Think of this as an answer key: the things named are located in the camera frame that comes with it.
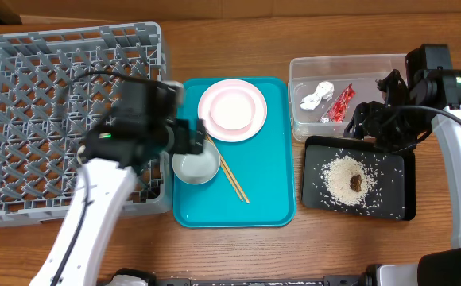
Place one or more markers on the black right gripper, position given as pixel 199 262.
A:
pixel 365 121

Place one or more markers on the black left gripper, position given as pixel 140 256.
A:
pixel 195 137

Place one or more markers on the red snack wrapper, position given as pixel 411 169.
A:
pixel 338 109

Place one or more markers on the white napkin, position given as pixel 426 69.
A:
pixel 324 92

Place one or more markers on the small pink bowl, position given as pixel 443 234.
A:
pixel 232 109

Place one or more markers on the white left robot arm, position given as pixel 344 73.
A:
pixel 107 175

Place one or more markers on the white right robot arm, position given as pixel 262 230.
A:
pixel 444 268

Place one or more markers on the wooden chopstick right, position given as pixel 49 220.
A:
pixel 234 178

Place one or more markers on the wooden chopstick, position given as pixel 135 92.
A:
pixel 230 178
pixel 234 178

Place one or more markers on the wooden chopstick left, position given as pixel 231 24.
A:
pixel 230 178

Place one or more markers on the brown food lump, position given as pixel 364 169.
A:
pixel 356 183

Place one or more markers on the black tray bin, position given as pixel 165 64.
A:
pixel 394 196

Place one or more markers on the white rice pile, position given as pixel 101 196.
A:
pixel 336 179

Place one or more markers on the grey bowl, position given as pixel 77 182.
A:
pixel 197 169

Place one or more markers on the clear plastic bin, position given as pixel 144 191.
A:
pixel 361 72

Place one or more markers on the large white plate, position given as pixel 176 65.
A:
pixel 238 135

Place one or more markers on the grey dish rack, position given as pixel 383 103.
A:
pixel 54 86

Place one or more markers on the teal serving tray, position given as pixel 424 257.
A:
pixel 263 166

